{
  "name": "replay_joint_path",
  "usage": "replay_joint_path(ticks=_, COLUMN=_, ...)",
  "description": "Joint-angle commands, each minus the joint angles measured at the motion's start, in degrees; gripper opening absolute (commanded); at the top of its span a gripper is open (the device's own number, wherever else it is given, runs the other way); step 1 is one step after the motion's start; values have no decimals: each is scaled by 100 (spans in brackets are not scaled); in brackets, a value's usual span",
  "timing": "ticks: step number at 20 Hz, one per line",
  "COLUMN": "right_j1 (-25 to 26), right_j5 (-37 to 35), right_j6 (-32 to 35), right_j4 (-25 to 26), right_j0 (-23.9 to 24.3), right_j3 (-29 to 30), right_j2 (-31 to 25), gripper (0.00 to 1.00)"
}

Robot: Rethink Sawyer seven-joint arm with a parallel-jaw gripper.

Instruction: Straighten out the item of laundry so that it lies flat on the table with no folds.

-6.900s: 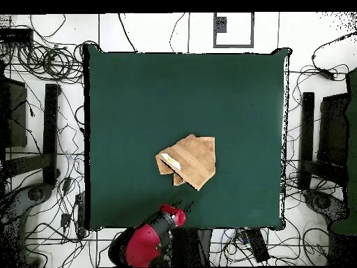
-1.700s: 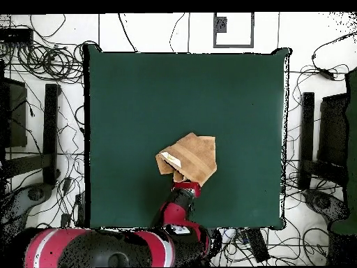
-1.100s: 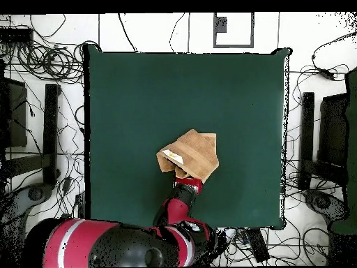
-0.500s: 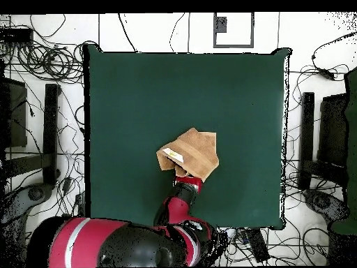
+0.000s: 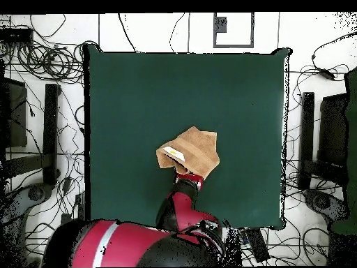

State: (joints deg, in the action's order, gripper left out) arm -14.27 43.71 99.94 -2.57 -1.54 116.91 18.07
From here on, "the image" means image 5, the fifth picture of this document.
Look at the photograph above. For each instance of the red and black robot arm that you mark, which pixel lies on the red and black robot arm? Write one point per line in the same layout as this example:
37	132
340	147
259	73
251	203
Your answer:
181	206

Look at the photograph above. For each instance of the small black device box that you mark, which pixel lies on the small black device box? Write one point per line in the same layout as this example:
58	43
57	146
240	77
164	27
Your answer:
15	35

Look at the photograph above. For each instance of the black power adapter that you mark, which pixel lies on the black power adapter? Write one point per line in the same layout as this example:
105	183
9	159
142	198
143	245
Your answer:
326	74

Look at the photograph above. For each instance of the grey square frame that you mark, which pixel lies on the grey square frame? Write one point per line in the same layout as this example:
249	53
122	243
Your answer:
220	25

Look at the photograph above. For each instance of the dark green table cloth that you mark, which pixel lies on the dark green table cloth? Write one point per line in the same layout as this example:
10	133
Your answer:
181	97

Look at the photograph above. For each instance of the black floor stand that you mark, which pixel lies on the black floor stand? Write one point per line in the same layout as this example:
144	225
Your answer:
306	134
50	134

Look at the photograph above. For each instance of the black power strip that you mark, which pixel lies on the black power strip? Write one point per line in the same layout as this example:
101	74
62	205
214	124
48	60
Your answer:
258	245

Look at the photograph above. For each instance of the grey chair base leg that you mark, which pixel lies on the grey chair base leg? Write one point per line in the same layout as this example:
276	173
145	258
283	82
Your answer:
36	193
320	201

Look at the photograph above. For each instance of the tan terry towel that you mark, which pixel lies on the tan terry towel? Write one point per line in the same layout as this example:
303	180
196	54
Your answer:
198	150

